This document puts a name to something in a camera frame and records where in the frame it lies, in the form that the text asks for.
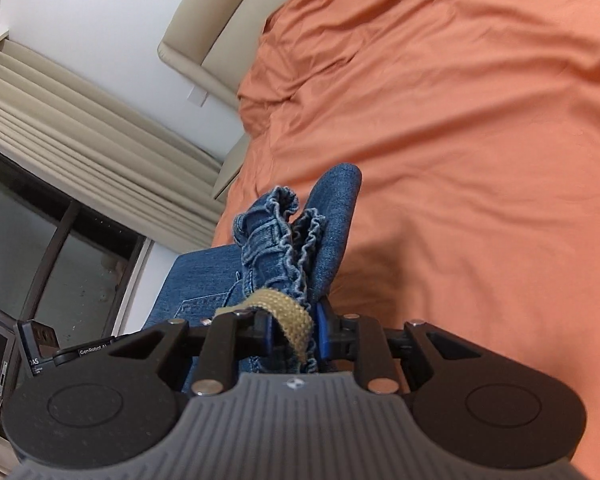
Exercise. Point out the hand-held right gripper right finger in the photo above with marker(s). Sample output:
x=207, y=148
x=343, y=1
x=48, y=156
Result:
x=322, y=332

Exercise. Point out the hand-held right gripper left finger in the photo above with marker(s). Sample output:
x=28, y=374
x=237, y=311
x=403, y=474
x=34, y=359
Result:
x=219, y=355

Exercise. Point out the blue denim pants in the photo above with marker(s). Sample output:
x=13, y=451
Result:
x=330, y=210

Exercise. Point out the dark framed window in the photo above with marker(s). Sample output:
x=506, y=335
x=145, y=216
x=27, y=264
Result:
x=40, y=240

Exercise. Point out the beige curtain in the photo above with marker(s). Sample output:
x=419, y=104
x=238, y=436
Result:
x=80, y=130

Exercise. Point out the orange duvet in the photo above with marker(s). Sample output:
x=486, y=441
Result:
x=455, y=135

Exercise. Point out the beige bed headboard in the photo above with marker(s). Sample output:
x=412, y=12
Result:
x=205, y=55

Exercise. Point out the white wall socket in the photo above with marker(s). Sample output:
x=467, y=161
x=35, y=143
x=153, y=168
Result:
x=197, y=95

